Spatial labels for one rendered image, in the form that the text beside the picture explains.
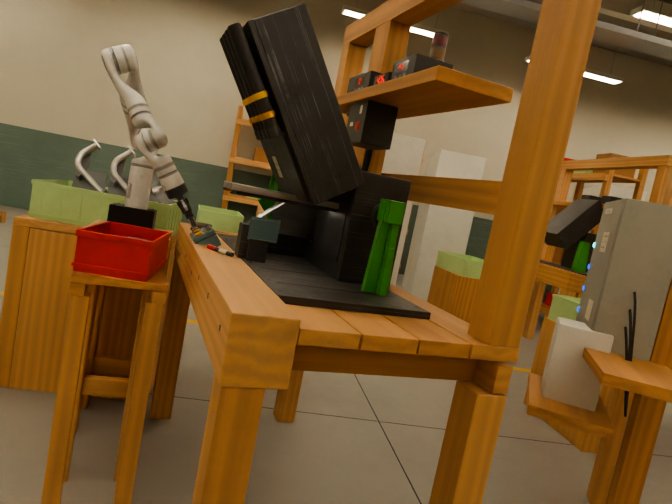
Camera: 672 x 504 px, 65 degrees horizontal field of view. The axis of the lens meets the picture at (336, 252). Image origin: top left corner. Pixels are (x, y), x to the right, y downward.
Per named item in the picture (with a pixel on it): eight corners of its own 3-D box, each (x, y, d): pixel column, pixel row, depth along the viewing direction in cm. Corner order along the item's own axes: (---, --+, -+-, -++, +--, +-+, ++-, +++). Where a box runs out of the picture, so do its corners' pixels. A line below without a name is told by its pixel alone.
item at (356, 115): (359, 142, 185) (367, 99, 183) (342, 143, 200) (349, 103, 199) (390, 149, 189) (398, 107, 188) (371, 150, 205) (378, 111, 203)
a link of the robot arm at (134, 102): (124, 113, 174) (150, 107, 176) (96, 44, 177) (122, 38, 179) (128, 126, 182) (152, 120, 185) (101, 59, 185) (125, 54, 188)
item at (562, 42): (488, 345, 122) (589, -91, 112) (304, 245, 260) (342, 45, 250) (519, 348, 126) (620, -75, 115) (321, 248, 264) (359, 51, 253)
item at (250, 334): (218, 387, 101) (231, 312, 100) (173, 254, 240) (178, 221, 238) (288, 390, 106) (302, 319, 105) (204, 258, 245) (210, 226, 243)
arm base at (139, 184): (124, 206, 215) (131, 164, 214) (123, 205, 223) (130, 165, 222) (148, 210, 219) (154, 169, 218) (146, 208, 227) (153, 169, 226)
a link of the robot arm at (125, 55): (129, 36, 182) (142, 91, 204) (101, 42, 179) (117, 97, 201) (137, 54, 178) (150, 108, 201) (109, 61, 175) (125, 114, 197)
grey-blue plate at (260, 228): (244, 260, 165) (251, 216, 163) (243, 259, 167) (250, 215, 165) (273, 264, 168) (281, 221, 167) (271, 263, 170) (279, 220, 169)
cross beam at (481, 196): (521, 218, 131) (530, 182, 130) (339, 189, 251) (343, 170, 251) (537, 222, 133) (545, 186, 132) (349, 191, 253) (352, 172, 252)
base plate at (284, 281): (276, 303, 123) (277, 294, 123) (215, 237, 225) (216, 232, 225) (429, 320, 139) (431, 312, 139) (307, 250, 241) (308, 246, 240)
